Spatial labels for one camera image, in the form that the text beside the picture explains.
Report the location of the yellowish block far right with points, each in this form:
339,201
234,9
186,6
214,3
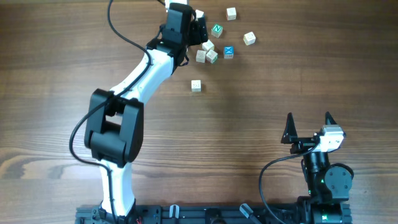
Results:
249,38

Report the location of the green N block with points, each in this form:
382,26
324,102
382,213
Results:
217,30

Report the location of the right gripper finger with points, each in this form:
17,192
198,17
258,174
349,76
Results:
289,135
329,119

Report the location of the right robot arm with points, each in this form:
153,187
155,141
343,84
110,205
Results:
328,184

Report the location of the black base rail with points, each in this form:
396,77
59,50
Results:
287,213

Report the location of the plain block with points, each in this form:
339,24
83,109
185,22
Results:
201,56
231,13
208,45
196,85

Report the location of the block with green side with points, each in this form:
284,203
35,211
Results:
211,56

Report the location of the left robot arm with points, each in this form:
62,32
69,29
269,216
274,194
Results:
167,58

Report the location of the blue X block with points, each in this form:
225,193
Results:
228,52

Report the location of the block with blue side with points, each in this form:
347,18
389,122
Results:
199,14

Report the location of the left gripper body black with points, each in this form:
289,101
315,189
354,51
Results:
186,41

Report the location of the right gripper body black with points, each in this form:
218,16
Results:
302,145

